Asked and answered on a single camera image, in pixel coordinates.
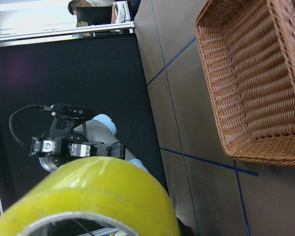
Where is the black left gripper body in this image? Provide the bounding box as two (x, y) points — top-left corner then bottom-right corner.
(40, 131), (108, 164)

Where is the person in black jacket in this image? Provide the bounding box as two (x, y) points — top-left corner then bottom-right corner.
(67, 0), (117, 25)

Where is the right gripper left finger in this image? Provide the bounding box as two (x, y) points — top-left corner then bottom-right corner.
(29, 137), (43, 157)

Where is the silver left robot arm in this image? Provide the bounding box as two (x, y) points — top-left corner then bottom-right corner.
(29, 114), (147, 172)

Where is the yellow tape roll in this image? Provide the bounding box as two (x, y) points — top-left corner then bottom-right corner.
(0, 157), (180, 236)

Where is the black left camera cable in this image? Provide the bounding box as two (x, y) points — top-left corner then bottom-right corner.
(8, 104), (52, 152)

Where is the brown wicker basket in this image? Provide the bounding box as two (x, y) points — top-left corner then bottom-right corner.
(195, 0), (295, 167)

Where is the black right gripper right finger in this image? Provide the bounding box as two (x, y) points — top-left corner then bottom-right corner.
(106, 142), (126, 160)

